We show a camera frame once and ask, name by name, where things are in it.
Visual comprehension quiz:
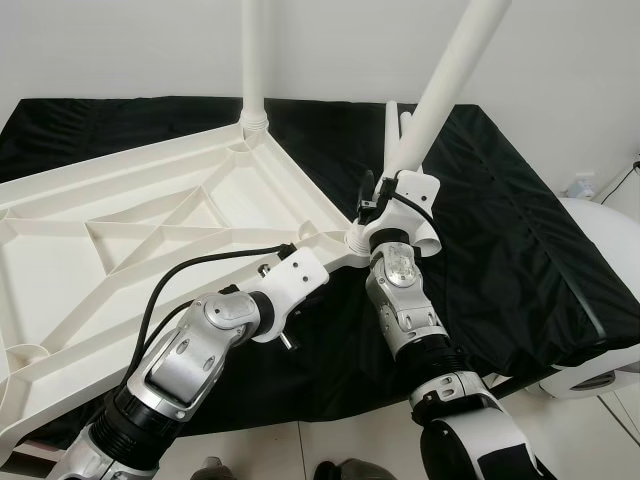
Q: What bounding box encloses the black tablecloth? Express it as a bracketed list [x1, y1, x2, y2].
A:
[0, 95, 640, 446]

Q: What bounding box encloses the black metal table leg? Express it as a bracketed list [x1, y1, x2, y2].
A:
[490, 372, 551, 397]

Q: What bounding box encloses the white rounded appliance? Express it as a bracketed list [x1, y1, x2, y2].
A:
[540, 195, 640, 401]

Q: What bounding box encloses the grey robot right leg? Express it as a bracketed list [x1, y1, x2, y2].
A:
[315, 458, 396, 480]

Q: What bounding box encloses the grey robot leg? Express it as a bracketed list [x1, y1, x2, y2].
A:
[315, 458, 396, 480]
[190, 458, 231, 480]

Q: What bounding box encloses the grey robot left leg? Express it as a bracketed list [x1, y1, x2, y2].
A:
[190, 458, 231, 480]

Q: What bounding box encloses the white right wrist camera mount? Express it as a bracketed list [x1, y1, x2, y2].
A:
[375, 172, 441, 241]

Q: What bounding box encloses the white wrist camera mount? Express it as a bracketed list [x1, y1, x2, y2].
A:
[375, 172, 441, 241]
[255, 245, 331, 331]

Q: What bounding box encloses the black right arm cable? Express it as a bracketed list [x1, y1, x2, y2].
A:
[385, 190, 441, 241]

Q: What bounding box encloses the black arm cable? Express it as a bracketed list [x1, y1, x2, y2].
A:
[135, 243, 296, 371]
[385, 190, 441, 241]

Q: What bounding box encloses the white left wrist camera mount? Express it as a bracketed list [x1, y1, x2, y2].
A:
[255, 245, 331, 331]

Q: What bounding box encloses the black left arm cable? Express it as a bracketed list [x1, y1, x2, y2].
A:
[135, 243, 296, 371]

